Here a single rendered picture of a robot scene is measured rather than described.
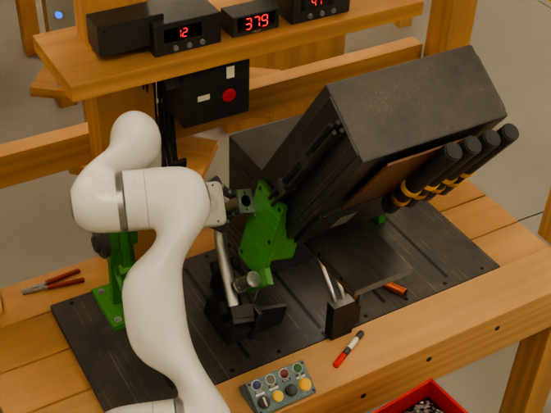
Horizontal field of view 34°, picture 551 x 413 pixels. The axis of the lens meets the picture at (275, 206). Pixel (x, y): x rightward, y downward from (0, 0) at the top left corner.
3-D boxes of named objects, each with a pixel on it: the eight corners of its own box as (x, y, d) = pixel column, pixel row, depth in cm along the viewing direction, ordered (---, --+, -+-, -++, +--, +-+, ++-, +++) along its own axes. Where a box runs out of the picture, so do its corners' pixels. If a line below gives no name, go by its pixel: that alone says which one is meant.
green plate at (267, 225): (289, 278, 210) (314, 204, 200) (260, 282, 206) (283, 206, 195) (266, 249, 218) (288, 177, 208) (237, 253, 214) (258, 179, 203)
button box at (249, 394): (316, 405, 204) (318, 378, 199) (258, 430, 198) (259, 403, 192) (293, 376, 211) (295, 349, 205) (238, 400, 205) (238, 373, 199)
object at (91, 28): (166, 43, 192) (164, 13, 188) (100, 58, 186) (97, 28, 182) (152, 29, 197) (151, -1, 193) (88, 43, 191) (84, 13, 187)
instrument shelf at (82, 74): (422, 15, 220) (425, 0, 217) (72, 103, 183) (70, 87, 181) (365, -24, 237) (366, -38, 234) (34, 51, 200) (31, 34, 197)
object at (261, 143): (357, 243, 244) (369, 140, 222) (260, 279, 231) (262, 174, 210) (321, 206, 256) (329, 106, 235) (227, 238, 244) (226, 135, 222)
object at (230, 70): (250, 112, 211) (251, 56, 201) (184, 130, 204) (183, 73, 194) (225, 88, 219) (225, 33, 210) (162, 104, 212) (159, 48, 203)
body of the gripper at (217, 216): (186, 228, 193) (230, 224, 199) (179, 182, 194) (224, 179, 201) (170, 233, 199) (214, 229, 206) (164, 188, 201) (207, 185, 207)
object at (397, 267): (412, 278, 204) (413, 268, 202) (353, 301, 198) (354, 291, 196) (321, 186, 230) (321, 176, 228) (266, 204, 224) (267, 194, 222)
